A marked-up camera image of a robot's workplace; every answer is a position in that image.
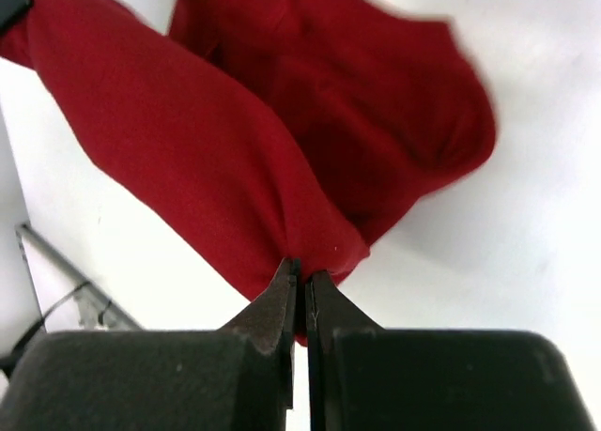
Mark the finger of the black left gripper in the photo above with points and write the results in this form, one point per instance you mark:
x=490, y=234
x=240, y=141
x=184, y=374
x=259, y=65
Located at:
x=11, y=11

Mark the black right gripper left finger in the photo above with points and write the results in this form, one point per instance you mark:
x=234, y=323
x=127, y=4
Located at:
x=269, y=321

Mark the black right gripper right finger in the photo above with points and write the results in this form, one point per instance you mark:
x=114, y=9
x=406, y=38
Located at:
x=330, y=312

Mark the red polo t shirt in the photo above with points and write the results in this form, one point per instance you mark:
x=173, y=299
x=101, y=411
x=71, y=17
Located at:
x=264, y=129

